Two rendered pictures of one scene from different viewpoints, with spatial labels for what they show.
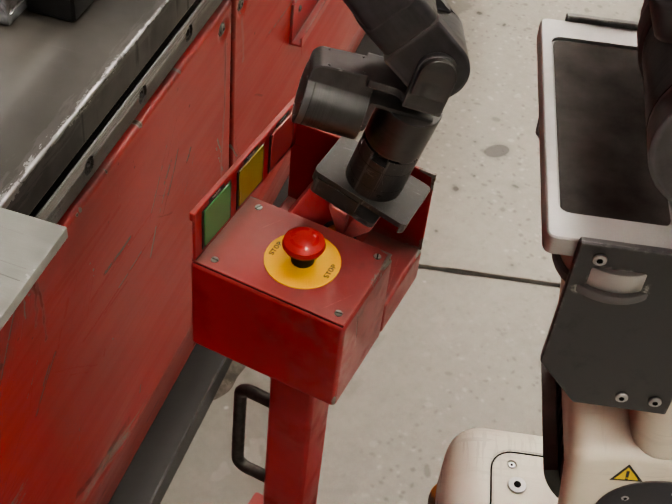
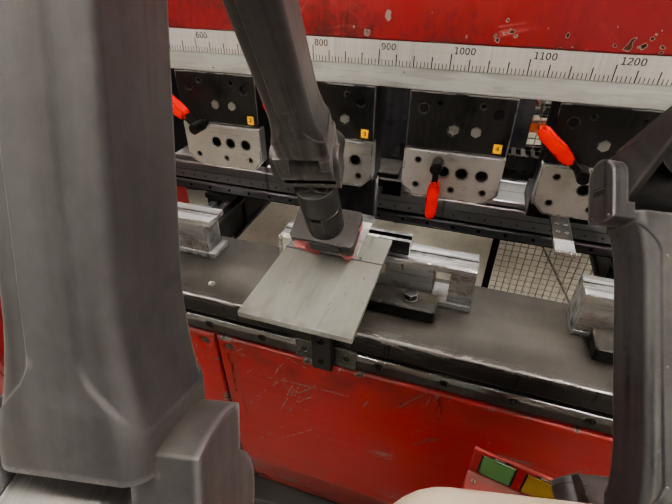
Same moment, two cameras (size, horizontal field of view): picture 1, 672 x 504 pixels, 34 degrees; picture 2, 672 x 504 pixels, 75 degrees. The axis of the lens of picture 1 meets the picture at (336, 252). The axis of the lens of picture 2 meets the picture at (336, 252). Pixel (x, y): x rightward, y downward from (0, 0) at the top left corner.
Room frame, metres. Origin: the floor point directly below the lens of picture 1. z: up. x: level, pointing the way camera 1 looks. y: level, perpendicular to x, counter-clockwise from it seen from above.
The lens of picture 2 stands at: (0.52, -0.25, 1.45)
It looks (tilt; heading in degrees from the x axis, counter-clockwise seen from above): 35 degrees down; 95
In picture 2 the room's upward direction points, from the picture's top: straight up
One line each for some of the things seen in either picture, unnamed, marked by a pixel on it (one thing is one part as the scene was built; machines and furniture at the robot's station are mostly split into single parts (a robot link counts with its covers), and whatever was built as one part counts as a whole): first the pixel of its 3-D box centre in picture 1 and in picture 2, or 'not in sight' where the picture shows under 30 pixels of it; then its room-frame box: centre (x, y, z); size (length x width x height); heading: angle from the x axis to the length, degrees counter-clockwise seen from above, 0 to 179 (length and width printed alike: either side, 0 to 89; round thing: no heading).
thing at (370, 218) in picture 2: not in sight; (349, 197); (0.49, 0.47, 1.07); 0.10 x 0.02 x 0.10; 167
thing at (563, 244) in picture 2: not in sight; (560, 214); (0.90, 0.54, 1.01); 0.26 x 0.12 x 0.05; 77
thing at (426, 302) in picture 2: not in sight; (358, 293); (0.51, 0.40, 0.89); 0.30 x 0.05 x 0.03; 167
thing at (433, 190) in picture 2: not in sight; (434, 188); (0.62, 0.37, 1.14); 0.04 x 0.02 x 0.10; 77
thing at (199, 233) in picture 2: not in sight; (126, 216); (-0.05, 0.60, 0.92); 0.50 x 0.06 x 0.10; 167
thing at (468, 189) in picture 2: not in sight; (457, 141); (0.66, 0.43, 1.20); 0.15 x 0.09 x 0.17; 167
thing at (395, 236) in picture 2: not in sight; (359, 235); (0.51, 0.47, 0.99); 0.20 x 0.03 x 0.03; 167
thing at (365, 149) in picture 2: not in sight; (336, 127); (0.46, 0.47, 1.20); 0.15 x 0.09 x 0.17; 167
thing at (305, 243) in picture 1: (303, 251); not in sight; (0.71, 0.03, 0.79); 0.04 x 0.04 x 0.04
